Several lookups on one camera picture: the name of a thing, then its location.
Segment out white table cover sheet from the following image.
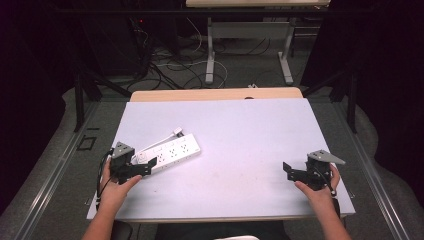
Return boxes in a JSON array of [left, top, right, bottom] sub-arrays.
[[86, 97, 356, 222]]

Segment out person's right hand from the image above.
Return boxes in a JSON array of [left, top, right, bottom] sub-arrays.
[[294, 163, 341, 208]]

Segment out dark computer tower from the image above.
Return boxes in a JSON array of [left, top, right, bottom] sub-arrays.
[[79, 14, 153, 78]]

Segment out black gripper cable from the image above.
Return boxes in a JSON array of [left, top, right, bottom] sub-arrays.
[[95, 149, 114, 209], [314, 166, 342, 219]]

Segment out person's dark clothed legs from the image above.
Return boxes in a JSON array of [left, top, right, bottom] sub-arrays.
[[111, 219, 292, 240]]

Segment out black metal stand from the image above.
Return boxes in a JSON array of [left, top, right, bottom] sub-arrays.
[[72, 66, 133, 133], [301, 66, 359, 134]]

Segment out black floor cable bundle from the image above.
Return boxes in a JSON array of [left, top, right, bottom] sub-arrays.
[[128, 18, 206, 91]]

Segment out white metal desk frame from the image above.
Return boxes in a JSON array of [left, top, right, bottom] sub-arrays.
[[204, 16, 295, 86]]

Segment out black cable under desk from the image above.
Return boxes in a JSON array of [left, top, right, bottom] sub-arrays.
[[212, 37, 272, 57]]

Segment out metal floor rail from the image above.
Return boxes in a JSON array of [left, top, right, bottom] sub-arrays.
[[12, 100, 102, 240], [331, 99, 412, 240]]

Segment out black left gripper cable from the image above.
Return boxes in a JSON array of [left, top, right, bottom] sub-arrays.
[[95, 149, 114, 209]]

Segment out white power strip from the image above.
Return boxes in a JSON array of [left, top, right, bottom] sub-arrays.
[[131, 133, 202, 175]]

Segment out person's left hand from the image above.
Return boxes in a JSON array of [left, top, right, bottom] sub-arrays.
[[99, 158, 143, 211]]

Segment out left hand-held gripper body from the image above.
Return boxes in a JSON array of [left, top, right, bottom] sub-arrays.
[[109, 141, 136, 185]]

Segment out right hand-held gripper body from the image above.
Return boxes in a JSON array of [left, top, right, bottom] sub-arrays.
[[305, 149, 347, 192]]

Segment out white floor cable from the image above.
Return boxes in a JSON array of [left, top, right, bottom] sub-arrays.
[[155, 59, 230, 90]]

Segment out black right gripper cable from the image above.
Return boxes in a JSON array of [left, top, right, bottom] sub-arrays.
[[314, 166, 342, 219]]

